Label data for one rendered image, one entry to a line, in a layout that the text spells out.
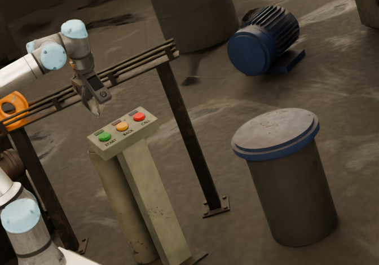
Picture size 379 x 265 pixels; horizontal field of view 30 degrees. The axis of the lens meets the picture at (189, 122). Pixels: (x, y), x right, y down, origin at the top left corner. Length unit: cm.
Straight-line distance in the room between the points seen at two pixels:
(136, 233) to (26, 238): 67
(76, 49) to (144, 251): 94
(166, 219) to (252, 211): 43
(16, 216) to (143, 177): 55
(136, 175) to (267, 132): 49
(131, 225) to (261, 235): 50
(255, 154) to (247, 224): 51
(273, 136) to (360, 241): 48
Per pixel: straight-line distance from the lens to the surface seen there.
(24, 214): 219
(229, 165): 331
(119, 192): 267
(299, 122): 247
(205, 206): 304
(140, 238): 277
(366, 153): 307
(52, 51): 207
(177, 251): 270
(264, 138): 243
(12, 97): 286
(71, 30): 221
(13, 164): 295
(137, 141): 250
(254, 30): 406
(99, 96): 228
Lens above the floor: 145
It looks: 22 degrees down
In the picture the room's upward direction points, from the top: 20 degrees counter-clockwise
